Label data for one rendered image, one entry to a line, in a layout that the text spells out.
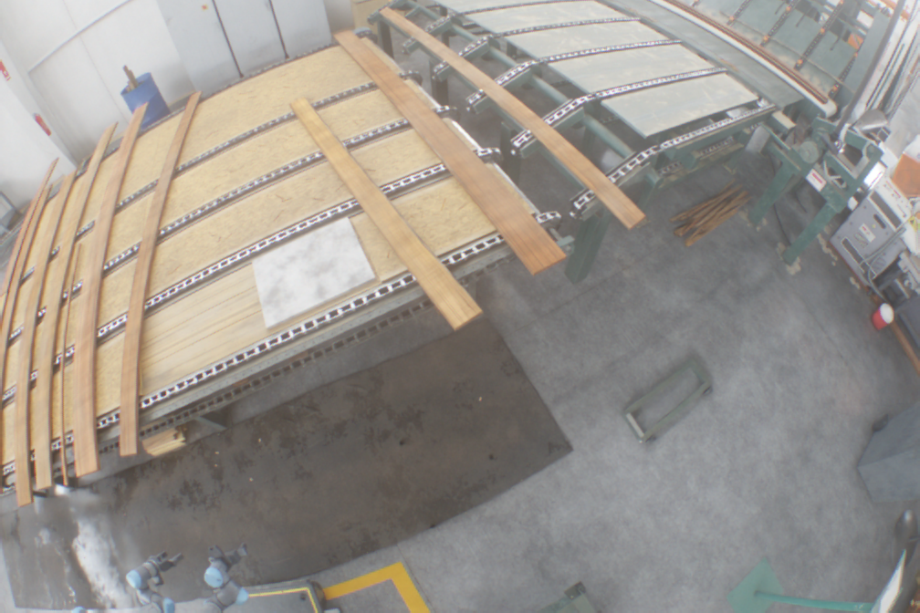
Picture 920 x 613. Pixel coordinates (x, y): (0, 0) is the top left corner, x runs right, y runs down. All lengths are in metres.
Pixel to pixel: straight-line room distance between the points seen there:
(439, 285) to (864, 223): 4.34
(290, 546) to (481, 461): 1.34
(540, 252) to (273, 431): 2.04
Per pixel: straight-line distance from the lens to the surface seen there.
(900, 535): 4.75
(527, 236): 1.95
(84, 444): 2.65
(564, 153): 2.38
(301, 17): 6.69
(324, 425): 2.60
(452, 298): 1.74
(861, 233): 4.87
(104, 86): 7.85
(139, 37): 7.43
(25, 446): 3.36
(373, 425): 2.50
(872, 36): 5.98
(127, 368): 2.47
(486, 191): 2.15
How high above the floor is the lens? 2.40
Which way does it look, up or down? 56 degrees down
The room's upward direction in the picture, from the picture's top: 4 degrees counter-clockwise
